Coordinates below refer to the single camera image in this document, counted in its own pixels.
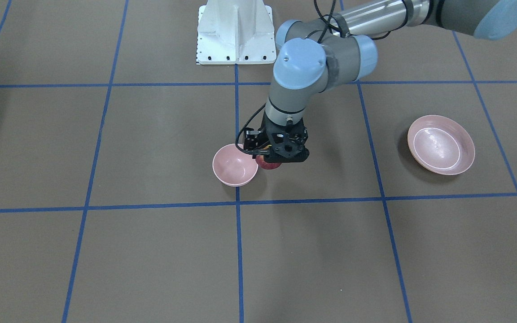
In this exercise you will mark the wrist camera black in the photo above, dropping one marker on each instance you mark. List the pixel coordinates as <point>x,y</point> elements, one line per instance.
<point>254,140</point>

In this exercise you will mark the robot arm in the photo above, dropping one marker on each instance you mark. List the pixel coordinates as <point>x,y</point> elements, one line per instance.
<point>339,48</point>

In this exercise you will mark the pink plate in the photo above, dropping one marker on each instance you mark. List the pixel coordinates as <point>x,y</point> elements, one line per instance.
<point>441,145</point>

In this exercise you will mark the red apple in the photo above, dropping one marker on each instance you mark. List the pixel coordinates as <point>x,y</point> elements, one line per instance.
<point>260,160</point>

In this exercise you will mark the pink bowl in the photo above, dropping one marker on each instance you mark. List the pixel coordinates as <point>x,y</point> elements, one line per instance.
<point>232,167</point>

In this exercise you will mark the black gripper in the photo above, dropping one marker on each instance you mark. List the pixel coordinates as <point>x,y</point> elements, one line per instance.
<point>252,140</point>

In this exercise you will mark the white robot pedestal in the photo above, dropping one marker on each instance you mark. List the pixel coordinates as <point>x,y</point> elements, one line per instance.
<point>235,32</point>

